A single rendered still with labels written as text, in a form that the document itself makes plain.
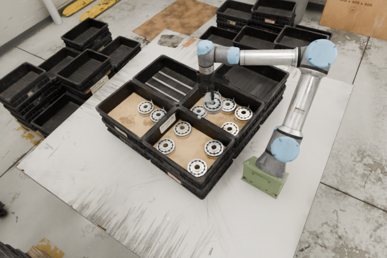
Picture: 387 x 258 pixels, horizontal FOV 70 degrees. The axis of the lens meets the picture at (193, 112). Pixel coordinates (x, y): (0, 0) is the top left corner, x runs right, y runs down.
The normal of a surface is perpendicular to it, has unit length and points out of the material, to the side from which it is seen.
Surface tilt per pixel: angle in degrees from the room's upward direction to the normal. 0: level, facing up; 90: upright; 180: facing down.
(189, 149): 0
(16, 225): 0
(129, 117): 0
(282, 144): 53
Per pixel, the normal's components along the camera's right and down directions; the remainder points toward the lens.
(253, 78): -0.08, -0.63
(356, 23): -0.52, 0.45
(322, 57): -0.20, -0.03
